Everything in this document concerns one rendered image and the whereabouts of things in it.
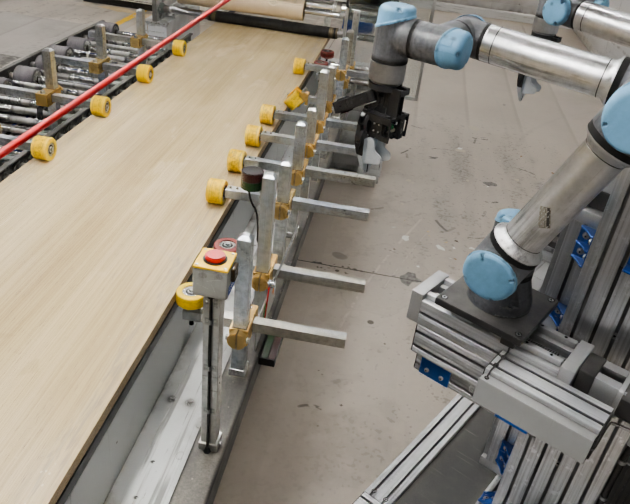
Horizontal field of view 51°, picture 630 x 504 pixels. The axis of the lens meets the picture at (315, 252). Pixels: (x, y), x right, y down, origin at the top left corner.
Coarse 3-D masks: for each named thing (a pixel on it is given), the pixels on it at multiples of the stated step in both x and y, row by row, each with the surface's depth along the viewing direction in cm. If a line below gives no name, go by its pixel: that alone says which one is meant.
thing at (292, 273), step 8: (280, 272) 191; (288, 272) 191; (296, 272) 191; (304, 272) 191; (312, 272) 191; (320, 272) 192; (296, 280) 192; (304, 280) 191; (312, 280) 191; (320, 280) 190; (328, 280) 190; (336, 280) 190; (344, 280) 190; (352, 280) 190; (360, 280) 191; (344, 288) 191; (352, 288) 190; (360, 288) 190
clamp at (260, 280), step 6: (276, 258) 194; (270, 264) 191; (270, 270) 188; (252, 276) 188; (258, 276) 185; (264, 276) 186; (270, 276) 188; (252, 282) 186; (258, 282) 186; (264, 282) 185; (258, 288) 187; (264, 288) 186
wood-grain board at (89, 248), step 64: (192, 64) 335; (256, 64) 346; (128, 128) 257; (192, 128) 264; (0, 192) 204; (64, 192) 208; (128, 192) 213; (192, 192) 217; (0, 256) 175; (64, 256) 178; (128, 256) 181; (192, 256) 185; (0, 320) 153; (64, 320) 156; (128, 320) 158; (0, 384) 136; (64, 384) 138; (0, 448) 123; (64, 448) 124
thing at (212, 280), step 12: (204, 252) 128; (228, 252) 129; (204, 264) 125; (216, 264) 125; (228, 264) 126; (204, 276) 125; (216, 276) 125; (228, 276) 125; (204, 288) 127; (216, 288) 126; (228, 288) 127
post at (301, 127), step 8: (296, 128) 216; (304, 128) 216; (296, 136) 218; (304, 136) 217; (296, 144) 219; (304, 144) 220; (296, 152) 221; (304, 152) 223; (296, 160) 222; (296, 168) 224; (296, 192) 229; (296, 216) 233; (288, 224) 236; (296, 224) 236
